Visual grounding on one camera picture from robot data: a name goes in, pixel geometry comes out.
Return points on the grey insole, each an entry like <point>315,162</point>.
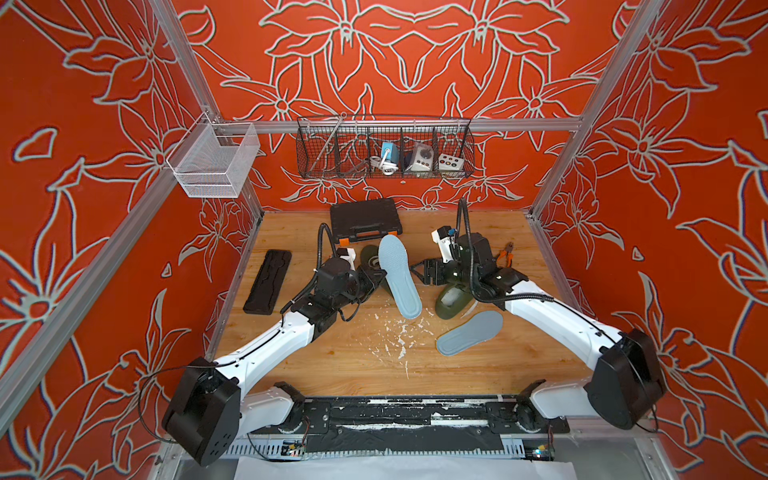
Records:
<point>479,329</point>
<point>393,259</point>

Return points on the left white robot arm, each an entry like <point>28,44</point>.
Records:
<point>210,407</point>

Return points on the blue white box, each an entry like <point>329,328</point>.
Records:
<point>390,153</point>

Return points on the black wire basket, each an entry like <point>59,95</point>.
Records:
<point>361,146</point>

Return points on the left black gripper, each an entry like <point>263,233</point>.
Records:
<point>367,279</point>

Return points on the white dotted box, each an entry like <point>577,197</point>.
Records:
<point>448,164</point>

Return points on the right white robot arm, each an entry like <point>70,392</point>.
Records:
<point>626,381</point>

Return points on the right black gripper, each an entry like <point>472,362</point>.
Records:
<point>429,264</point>

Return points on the green shoe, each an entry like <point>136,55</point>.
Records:
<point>370,260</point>
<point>456,294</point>

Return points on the black tool case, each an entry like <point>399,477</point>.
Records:
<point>364,220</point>

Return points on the black foam tray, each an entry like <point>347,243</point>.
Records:
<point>267,285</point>

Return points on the orange handled pliers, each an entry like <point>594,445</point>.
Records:
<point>505,257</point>

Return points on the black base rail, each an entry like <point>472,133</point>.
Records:
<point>485,425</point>

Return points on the clear plastic bin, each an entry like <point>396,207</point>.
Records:
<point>207,169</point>

